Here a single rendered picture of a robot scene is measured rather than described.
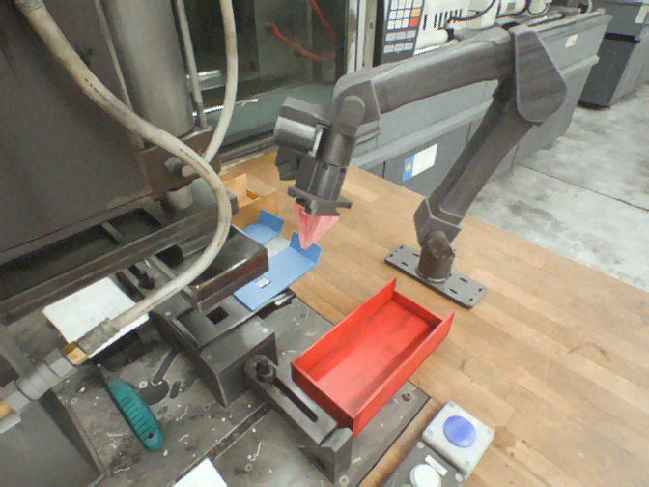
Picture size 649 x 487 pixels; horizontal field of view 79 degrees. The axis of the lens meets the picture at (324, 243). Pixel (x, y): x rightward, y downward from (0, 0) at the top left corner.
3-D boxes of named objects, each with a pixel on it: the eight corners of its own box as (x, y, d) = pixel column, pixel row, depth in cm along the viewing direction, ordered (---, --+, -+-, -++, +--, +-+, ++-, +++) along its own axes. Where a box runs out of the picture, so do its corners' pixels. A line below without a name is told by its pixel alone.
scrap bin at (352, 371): (448, 335, 67) (455, 311, 63) (351, 442, 53) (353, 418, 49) (391, 299, 73) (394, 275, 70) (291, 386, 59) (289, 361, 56)
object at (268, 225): (285, 230, 87) (284, 219, 85) (230, 265, 78) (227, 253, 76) (263, 218, 91) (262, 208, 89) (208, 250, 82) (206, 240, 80)
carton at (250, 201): (278, 217, 96) (276, 189, 91) (186, 267, 82) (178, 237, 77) (246, 198, 103) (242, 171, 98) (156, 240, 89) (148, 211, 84)
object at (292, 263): (324, 260, 68) (323, 246, 66) (253, 312, 60) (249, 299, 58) (296, 243, 72) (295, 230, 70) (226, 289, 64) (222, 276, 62)
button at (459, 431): (478, 436, 52) (482, 429, 50) (464, 459, 49) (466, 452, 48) (451, 415, 54) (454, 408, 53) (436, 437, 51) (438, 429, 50)
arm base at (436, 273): (480, 279, 66) (499, 260, 70) (385, 230, 77) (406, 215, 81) (469, 311, 71) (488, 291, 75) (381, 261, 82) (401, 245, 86)
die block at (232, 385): (279, 365, 62) (275, 334, 58) (226, 408, 57) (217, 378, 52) (209, 300, 73) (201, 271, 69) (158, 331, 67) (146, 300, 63)
